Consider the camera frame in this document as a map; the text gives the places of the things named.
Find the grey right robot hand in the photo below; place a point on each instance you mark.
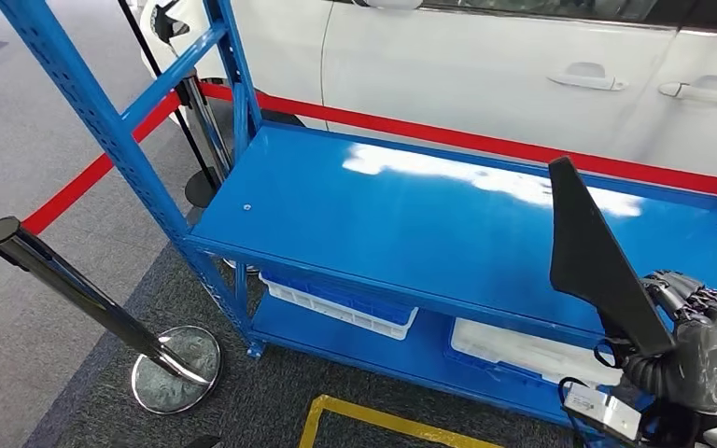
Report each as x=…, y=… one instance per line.
x=711, y=358

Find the long black plastic part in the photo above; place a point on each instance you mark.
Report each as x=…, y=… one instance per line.
x=587, y=260

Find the blue metal shelf rack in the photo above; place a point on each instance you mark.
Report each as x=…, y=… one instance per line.
x=395, y=222

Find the clear plastic storage bin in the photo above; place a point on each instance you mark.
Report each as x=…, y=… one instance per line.
x=507, y=349

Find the yellow floor tape square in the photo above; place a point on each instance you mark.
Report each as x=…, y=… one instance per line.
x=395, y=423

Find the white plastic crate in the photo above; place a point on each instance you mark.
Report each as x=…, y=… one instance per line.
x=389, y=328

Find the red barrier belt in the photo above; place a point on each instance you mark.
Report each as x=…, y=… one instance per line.
x=426, y=133
x=74, y=191

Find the white car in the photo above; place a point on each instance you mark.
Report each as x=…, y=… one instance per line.
x=457, y=68

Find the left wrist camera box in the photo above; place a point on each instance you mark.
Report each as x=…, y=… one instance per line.
x=202, y=441

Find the thin black stanchion post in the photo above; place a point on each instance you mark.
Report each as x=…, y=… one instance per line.
x=201, y=188

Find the chrome stanchion post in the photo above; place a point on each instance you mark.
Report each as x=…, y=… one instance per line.
x=207, y=123
x=74, y=290

